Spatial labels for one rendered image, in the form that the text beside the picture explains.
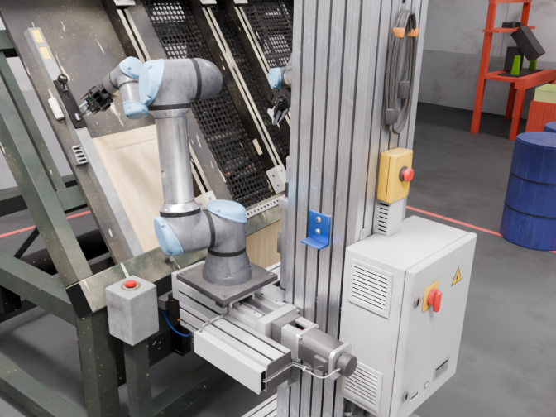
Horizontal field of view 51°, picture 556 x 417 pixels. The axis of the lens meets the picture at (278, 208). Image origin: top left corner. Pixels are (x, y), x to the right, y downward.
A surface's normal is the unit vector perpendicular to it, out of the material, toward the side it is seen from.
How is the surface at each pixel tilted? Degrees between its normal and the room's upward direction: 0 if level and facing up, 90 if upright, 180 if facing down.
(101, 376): 90
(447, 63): 90
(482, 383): 0
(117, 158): 57
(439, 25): 90
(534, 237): 90
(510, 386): 0
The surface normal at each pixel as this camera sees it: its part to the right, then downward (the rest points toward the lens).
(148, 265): 0.69, -0.32
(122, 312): -0.59, 0.28
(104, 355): 0.81, 0.23
